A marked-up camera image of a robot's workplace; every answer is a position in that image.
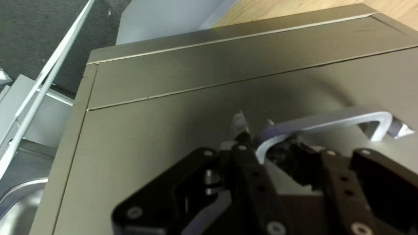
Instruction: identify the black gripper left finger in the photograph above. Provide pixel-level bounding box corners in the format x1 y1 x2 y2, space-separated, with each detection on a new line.
111 112 288 235

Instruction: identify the white wire rack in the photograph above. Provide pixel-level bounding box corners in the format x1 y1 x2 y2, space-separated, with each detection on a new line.
0 0 96 179

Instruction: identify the beige two-drawer filing cabinet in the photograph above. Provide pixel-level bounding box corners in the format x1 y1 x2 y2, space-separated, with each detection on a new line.
29 3 418 235

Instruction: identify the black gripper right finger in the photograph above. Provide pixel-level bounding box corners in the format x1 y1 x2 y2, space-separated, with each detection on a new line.
265 123 418 235

